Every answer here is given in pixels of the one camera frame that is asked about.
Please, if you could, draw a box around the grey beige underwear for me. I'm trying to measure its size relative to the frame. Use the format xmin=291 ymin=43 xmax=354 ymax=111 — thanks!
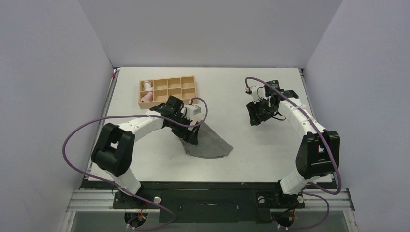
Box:
xmin=180 ymin=123 xmax=233 ymax=159

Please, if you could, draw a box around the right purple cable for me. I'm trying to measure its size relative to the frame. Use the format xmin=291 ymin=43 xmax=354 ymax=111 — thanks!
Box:
xmin=245 ymin=76 xmax=343 ymax=231

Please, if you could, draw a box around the pink rolled underwear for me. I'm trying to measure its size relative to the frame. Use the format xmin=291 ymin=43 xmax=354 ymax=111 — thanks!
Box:
xmin=140 ymin=91 xmax=154 ymax=103

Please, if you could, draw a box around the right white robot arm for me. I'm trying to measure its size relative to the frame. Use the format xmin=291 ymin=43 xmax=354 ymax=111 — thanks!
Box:
xmin=245 ymin=80 xmax=340 ymax=206

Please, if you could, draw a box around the white rolled underwear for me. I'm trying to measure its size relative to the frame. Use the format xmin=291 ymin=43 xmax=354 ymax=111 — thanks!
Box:
xmin=142 ymin=80 xmax=153 ymax=91

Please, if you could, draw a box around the purple cable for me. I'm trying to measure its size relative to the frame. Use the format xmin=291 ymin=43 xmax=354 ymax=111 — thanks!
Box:
xmin=62 ymin=97 xmax=209 ymax=231
xmin=245 ymin=76 xmax=343 ymax=231

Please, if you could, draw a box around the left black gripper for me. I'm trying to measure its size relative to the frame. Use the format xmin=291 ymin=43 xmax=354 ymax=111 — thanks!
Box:
xmin=167 ymin=113 xmax=200 ymax=145

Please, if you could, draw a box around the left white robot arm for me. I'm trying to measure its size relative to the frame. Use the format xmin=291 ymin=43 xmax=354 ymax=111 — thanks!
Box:
xmin=91 ymin=96 xmax=202 ymax=208

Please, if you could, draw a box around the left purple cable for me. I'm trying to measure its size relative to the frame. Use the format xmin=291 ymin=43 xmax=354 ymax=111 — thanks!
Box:
xmin=62 ymin=97 xmax=209 ymax=231

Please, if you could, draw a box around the wooden compartment tray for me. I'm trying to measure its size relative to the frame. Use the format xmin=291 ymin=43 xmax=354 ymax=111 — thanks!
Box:
xmin=138 ymin=76 xmax=197 ymax=109

